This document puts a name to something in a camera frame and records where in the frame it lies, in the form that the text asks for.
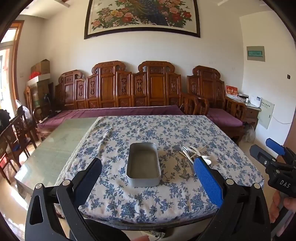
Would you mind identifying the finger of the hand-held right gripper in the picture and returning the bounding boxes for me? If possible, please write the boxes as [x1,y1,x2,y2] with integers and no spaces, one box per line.
[249,145,281,171]
[265,138,296,163]

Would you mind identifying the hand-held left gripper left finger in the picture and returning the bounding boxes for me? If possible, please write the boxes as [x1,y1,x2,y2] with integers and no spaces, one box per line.
[25,158,107,241]

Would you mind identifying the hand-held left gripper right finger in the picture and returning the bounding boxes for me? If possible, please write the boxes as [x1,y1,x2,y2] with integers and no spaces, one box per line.
[193,157,271,241]

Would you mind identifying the white plastic fork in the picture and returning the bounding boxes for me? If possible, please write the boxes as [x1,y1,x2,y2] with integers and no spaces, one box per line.
[189,146,201,159]

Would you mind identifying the metal fork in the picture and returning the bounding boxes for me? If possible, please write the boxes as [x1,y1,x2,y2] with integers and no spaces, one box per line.
[180,146,196,175]

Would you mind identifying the rectangular metal tray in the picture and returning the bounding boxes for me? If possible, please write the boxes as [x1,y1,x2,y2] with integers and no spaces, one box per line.
[127,143,162,186]

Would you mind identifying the person's right hand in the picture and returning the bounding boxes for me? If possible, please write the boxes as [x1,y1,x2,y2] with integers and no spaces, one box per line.
[269,192,296,223]

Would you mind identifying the grey fluffy bundle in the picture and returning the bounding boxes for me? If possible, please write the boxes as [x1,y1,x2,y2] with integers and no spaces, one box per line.
[242,123,255,143]

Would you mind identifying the wooden side table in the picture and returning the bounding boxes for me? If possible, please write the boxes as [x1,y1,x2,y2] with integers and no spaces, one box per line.
[243,102,262,130]

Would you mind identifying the purple armchair cushion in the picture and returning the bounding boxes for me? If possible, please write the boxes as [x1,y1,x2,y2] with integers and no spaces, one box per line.
[207,108,243,128]

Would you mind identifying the red card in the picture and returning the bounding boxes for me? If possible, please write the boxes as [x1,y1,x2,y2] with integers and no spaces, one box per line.
[225,85,238,97]

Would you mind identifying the long purple sofa cushion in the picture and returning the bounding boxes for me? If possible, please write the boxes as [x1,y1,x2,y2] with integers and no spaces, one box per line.
[37,105,185,130]

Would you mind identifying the blue floral tablecloth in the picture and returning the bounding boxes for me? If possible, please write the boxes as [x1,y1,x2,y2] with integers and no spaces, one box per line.
[55,115,264,224]

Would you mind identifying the carved wooden armchair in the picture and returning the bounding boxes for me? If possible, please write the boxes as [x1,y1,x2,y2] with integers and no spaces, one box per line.
[187,65,247,144]

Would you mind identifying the carved wooden sofa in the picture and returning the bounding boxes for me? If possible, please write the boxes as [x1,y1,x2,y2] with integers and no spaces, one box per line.
[54,61,210,139]

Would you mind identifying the stacked cardboard boxes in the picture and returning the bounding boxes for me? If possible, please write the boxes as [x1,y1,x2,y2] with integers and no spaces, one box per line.
[35,81,55,109]

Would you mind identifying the clear plastic bag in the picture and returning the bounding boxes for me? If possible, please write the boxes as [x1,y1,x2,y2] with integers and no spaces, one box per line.
[15,100,31,121]

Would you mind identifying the black bag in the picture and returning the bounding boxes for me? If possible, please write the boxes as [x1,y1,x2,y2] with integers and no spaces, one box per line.
[0,109,11,132]

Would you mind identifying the white flat box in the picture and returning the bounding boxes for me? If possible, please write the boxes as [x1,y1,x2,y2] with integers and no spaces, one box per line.
[26,74,51,87]

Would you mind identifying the brown cardboard box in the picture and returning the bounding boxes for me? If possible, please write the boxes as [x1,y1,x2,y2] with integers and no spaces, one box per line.
[31,60,51,76]

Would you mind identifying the framed floral painting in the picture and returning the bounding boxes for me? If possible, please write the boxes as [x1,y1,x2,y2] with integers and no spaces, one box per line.
[84,0,201,40]

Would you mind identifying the white wall panel box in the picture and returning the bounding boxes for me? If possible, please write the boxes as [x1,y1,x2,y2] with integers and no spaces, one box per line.
[257,98,275,129]

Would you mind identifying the green and white wall panel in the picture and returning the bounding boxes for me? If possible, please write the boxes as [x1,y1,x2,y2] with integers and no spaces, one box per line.
[246,46,265,62]

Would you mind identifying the wooden door frame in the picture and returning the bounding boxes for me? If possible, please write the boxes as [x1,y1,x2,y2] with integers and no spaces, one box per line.
[0,20,25,116]

